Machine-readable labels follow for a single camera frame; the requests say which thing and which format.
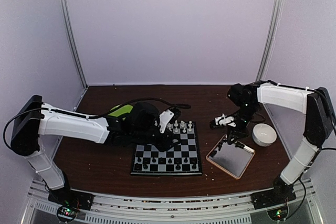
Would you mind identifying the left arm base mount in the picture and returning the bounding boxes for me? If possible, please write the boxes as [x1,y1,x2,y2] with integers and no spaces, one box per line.
[48,190,94,210]

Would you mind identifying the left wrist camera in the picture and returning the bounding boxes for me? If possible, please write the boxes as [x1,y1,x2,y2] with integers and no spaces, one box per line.
[159,107,181,133]

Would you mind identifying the white bowl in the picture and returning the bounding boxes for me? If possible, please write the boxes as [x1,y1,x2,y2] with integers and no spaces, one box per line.
[252,123,277,147]

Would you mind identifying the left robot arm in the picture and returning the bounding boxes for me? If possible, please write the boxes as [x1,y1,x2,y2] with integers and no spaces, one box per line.
[6,95,182,205]

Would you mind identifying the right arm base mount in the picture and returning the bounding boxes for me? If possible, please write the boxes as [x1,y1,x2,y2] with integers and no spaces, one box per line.
[251,189,296,210]

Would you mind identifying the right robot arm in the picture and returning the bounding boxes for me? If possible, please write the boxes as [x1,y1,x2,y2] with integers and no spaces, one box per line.
[227,80,335,204]

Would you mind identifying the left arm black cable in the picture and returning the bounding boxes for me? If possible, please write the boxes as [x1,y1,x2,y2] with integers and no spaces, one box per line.
[3,98,192,153]

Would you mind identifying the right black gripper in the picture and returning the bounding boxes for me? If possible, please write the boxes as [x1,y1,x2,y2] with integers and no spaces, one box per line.
[227,103,259,144]

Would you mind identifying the green plate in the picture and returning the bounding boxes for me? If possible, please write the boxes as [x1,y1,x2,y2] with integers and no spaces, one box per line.
[108,104,133,117]

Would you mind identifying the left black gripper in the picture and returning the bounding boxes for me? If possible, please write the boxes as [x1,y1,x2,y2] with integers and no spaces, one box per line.
[132,125,182,153]

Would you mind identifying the front aluminium rail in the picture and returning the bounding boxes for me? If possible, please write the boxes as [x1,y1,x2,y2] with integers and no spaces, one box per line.
[20,178,323,224]

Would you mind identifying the left aluminium frame post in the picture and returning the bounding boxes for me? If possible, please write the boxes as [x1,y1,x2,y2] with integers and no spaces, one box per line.
[60,0,88,89]

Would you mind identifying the wooden metal tray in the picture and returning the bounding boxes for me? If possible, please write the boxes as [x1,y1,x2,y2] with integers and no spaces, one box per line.
[206,134,256,180]

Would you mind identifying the right aluminium frame post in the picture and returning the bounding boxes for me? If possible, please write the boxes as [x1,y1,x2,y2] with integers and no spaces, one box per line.
[256,0,286,82]

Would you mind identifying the black white chess board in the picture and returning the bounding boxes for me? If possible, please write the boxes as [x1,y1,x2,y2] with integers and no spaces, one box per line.
[130,121,202,176]

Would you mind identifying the aluminium frame post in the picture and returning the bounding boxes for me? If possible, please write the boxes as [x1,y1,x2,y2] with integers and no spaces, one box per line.
[60,0,88,89]
[256,0,286,82]

